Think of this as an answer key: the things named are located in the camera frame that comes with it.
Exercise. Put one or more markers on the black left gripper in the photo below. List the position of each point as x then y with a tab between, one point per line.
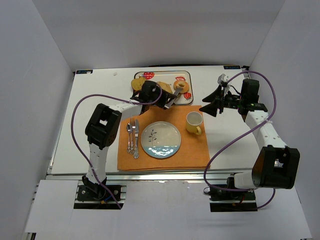
164	99

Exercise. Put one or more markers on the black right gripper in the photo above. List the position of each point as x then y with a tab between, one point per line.
222	100

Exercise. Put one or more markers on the bagel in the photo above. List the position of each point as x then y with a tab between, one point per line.
181	85

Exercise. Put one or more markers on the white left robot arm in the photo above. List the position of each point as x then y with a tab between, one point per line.
102	128

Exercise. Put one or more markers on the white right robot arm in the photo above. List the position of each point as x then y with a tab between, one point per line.
277	164

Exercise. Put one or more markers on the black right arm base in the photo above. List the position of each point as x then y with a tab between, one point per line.
221	201

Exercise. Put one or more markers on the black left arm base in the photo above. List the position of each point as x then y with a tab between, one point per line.
85	199

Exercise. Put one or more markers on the oval bread roll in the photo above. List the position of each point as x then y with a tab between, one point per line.
165	87

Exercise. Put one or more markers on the brown bread slice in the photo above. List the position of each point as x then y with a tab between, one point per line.
137	83

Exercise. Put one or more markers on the strawberry pattern serving tray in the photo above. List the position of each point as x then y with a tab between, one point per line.
170	77

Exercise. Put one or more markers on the yellow mug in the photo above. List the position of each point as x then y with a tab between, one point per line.
193	122

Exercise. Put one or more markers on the silver fork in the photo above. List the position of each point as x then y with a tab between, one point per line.
132	125

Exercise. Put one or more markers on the orange cloth placemat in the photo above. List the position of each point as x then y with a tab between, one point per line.
193	152

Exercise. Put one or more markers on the white blue ceramic plate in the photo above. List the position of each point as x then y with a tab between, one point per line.
160	140

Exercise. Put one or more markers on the silver spoon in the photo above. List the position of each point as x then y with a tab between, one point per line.
129	131

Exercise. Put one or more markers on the silver table knife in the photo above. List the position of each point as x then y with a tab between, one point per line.
136	135

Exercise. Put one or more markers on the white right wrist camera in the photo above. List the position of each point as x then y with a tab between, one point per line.
223	82

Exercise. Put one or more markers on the aluminium table frame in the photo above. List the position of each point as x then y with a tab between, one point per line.
148	174

